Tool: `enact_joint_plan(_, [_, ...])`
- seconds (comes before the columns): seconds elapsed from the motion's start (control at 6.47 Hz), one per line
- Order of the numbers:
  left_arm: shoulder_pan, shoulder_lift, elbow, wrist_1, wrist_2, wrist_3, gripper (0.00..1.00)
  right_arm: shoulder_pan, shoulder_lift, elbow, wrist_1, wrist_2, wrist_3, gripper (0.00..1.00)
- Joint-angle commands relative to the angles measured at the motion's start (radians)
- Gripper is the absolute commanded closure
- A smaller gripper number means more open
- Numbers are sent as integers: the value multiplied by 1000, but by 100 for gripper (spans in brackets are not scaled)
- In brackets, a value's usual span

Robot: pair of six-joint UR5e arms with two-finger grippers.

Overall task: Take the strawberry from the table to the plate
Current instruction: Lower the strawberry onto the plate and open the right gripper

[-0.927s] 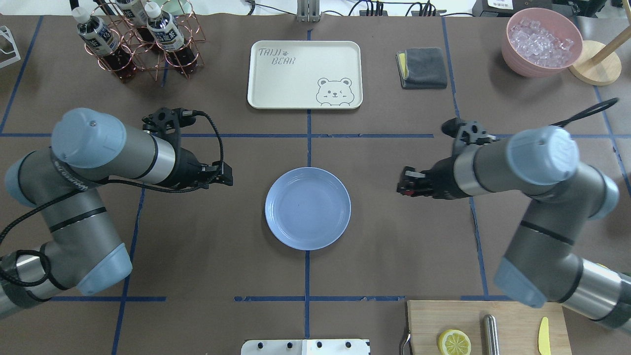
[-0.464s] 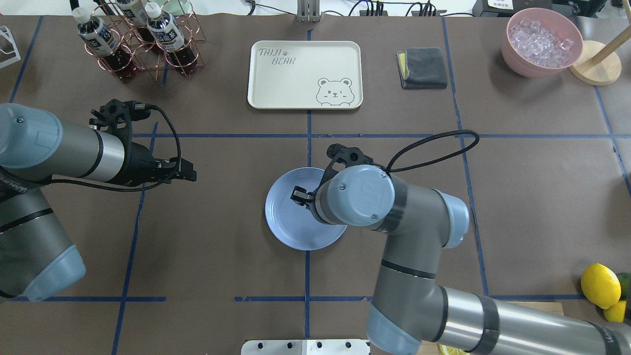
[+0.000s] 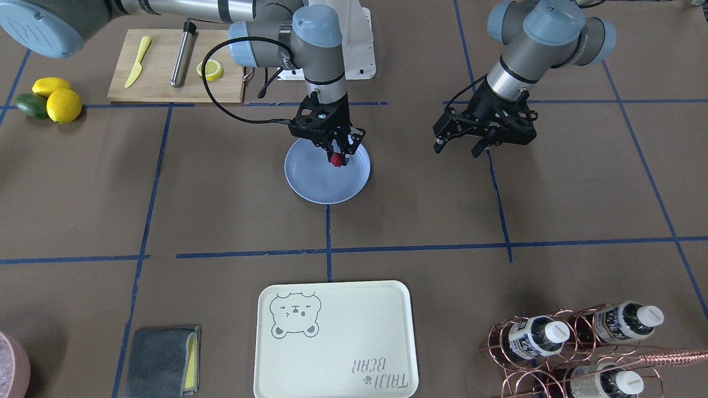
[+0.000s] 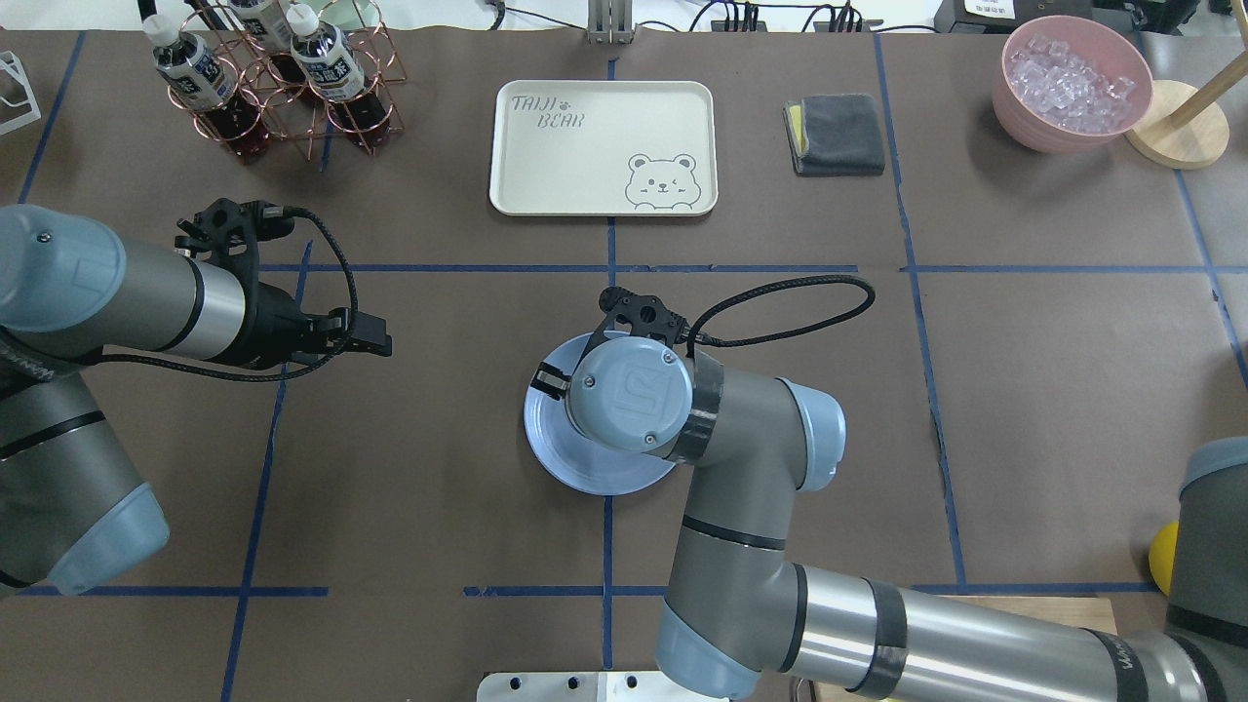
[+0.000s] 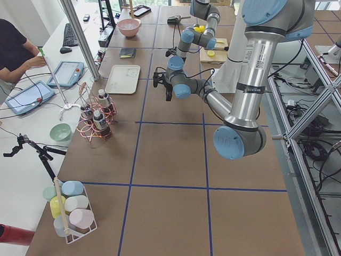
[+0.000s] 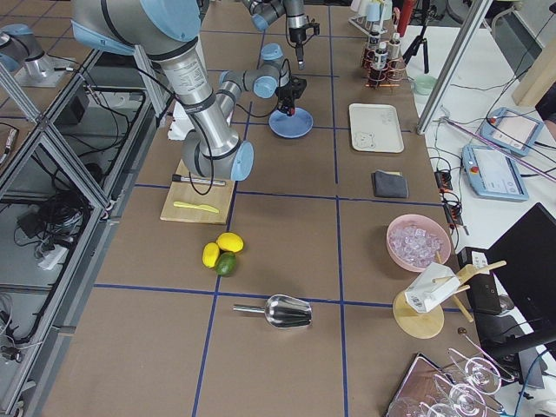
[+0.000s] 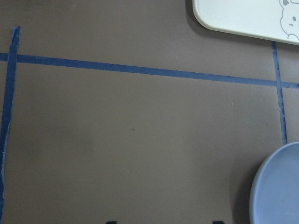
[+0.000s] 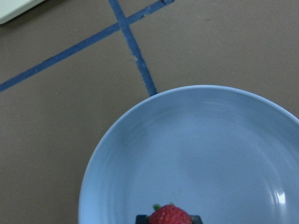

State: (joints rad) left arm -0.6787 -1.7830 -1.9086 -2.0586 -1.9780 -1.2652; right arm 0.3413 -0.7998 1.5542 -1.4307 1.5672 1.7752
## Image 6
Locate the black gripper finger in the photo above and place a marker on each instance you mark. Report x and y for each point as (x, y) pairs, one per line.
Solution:
(289, 112)
(299, 53)

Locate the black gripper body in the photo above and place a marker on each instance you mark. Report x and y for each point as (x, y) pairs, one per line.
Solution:
(297, 35)
(287, 92)

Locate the blue plate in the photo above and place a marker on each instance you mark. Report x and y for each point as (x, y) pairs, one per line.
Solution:
(291, 127)

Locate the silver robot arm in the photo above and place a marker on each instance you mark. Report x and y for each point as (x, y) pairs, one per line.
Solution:
(265, 13)
(168, 31)

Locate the cream rectangular tray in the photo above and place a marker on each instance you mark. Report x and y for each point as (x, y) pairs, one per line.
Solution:
(375, 128)

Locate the wooden cutting board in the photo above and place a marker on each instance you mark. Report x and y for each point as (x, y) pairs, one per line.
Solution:
(218, 197)

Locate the dark grey folded cloth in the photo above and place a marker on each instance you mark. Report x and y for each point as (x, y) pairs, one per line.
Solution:
(389, 185)

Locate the yellow plastic knife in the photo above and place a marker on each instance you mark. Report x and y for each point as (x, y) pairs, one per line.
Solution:
(202, 207)

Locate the mint green bowl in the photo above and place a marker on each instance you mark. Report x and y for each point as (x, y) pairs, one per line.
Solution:
(423, 84)

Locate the yellow lemon upper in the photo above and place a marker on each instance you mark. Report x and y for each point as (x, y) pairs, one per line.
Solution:
(230, 242)

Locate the yellow lemon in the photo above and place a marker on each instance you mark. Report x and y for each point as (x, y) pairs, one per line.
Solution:
(210, 254)
(230, 242)

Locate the yellow lemon lower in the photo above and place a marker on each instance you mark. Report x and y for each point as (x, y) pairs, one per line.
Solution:
(210, 254)

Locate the green lime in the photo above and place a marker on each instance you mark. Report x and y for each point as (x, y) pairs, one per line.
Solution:
(225, 264)

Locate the pink bowl of ice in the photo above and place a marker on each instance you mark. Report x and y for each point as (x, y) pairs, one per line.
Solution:
(415, 241)

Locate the silver metal scoop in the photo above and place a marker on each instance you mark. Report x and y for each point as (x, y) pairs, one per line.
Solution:
(282, 311)

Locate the blue teach pendant near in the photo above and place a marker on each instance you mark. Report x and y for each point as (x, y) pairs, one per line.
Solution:
(492, 175)

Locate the blue teach pendant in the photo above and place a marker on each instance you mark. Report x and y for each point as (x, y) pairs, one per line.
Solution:
(511, 130)
(492, 175)

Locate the long reaching stick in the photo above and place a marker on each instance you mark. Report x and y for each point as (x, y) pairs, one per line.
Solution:
(548, 174)

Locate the white paper cup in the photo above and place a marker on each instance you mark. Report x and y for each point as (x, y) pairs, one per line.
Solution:
(432, 286)

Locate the blue teach pendant far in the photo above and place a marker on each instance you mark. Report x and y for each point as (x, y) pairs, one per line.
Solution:
(511, 130)

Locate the black monitor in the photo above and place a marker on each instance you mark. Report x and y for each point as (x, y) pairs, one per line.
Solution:
(528, 248)

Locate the dark tablet tray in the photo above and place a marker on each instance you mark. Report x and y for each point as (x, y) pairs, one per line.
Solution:
(418, 384)

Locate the wine glass upper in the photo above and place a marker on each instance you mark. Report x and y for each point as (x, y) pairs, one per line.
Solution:
(477, 371)

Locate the wine glass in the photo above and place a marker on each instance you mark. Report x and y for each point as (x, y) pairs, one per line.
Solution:
(463, 399)
(405, 406)
(477, 371)

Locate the wine glass lower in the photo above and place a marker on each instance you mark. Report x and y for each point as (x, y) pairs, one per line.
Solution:
(405, 406)

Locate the wine glass middle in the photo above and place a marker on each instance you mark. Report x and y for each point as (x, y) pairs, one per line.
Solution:
(463, 399)

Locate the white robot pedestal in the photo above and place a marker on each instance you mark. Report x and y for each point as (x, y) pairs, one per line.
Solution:
(178, 126)

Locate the copper wire bottle rack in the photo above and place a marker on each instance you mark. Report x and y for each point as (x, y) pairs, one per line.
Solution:
(382, 61)

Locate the black camera tripod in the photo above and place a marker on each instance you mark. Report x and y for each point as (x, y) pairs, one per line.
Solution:
(420, 41)

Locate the black handled knife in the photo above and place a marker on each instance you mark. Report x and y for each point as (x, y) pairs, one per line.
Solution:
(196, 180)

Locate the aluminium frame post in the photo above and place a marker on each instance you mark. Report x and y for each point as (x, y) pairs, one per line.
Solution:
(471, 23)

